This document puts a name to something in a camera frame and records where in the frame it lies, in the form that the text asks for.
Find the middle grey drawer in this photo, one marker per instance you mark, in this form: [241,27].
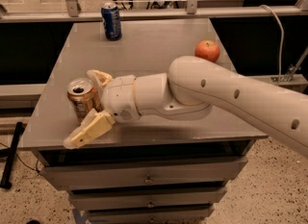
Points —
[161,197]

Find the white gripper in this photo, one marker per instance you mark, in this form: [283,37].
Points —
[119,97]

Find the blue pepsi can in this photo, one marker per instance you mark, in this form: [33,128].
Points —
[111,19]

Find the grey drawer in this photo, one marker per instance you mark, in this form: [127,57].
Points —
[161,197]
[140,174]
[149,216]

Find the grey drawer cabinet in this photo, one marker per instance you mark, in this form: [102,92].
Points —
[146,48]

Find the black bar on floor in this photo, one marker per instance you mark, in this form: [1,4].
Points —
[9,154]

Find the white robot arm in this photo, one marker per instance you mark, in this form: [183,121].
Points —
[188,91]

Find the top grey drawer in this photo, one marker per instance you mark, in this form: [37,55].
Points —
[140,174]

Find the red apple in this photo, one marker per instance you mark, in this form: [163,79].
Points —
[207,50]

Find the orange soda can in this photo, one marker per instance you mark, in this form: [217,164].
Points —
[83,96]

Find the metal railing frame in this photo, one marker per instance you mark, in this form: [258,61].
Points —
[144,11]

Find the bottom grey drawer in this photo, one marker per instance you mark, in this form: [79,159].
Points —
[149,216]

